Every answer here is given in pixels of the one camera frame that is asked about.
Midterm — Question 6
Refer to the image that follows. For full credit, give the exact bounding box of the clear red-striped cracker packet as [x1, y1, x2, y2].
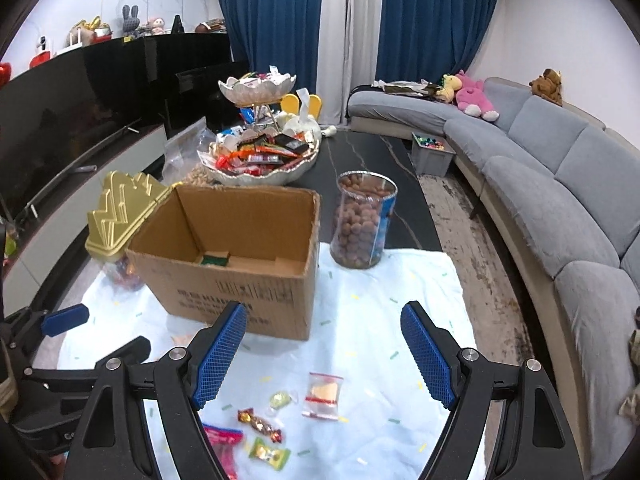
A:
[302, 373, 344, 420]

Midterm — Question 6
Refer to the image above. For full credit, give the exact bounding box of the grey curved sofa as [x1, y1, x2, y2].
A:
[347, 77, 639, 479]

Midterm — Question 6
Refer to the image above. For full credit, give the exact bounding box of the black piano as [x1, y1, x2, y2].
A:
[144, 32, 248, 136]

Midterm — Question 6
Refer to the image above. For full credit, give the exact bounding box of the left blue curtain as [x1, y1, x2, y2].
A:
[219, 0, 322, 92]

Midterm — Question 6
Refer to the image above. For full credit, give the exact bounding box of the white tv cabinet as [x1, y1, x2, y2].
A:
[3, 125, 167, 314]

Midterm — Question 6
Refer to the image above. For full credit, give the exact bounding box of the pink plush toy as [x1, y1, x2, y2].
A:
[454, 70, 499, 122]

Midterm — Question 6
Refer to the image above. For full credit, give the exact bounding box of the white sheer curtain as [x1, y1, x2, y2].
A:
[316, 0, 383, 125]

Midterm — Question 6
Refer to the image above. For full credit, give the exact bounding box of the clear jar of brown nuts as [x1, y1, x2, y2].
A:
[330, 170, 398, 270]

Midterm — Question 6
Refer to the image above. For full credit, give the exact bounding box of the black television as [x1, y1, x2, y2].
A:
[1, 39, 156, 218]

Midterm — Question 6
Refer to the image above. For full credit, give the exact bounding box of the clear bag of peanuts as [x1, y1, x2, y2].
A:
[162, 117, 216, 186]

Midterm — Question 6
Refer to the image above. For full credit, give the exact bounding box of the green yellow candy packet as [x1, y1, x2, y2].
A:
[248, 438, 291, 471]

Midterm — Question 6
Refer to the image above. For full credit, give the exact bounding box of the grey bunny plush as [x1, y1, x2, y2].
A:
[122, 4, 140, 37]

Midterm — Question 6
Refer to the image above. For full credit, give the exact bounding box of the pink hawthorn snack packet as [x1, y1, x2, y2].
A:
[203, 424, 244, 480]

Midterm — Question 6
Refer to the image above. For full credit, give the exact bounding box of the white two-tier snack bowl stand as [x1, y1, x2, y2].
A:
[198, 65, 323, 186]

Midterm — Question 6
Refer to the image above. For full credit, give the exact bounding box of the pale green wrapped candy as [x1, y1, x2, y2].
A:
[269, 390, 297, 411]

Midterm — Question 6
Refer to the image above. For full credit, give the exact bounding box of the worn patterned rug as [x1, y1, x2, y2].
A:
[419, 176, 535, 364]

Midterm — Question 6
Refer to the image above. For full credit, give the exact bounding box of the blue curtain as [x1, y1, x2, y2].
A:
[375, 0, 497, 82]
[219, 0, 322, 92]

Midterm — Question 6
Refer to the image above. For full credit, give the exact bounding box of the brown cardboard box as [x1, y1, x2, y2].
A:
[127, 185, 321, 340]

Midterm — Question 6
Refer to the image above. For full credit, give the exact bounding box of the yellow plush toy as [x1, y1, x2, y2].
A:
[435, 75, 462, 104]

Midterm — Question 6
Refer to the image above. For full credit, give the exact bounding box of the brown plush toy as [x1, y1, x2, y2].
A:
[529, 68, 563, 106]

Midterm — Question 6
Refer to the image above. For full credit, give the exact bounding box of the right blue curtain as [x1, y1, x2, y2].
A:
[375, 0, 497, 82]

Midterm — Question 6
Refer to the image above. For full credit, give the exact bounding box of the red gold foil candy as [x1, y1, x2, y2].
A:
[238, 408, 284, 443]

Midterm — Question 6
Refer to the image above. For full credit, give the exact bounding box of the gold lid candy jar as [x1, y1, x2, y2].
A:
[85, 171, 171, 292]

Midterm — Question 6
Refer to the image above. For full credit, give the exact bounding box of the grey storage bin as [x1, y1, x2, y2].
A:
[411, 131, 456, 177]

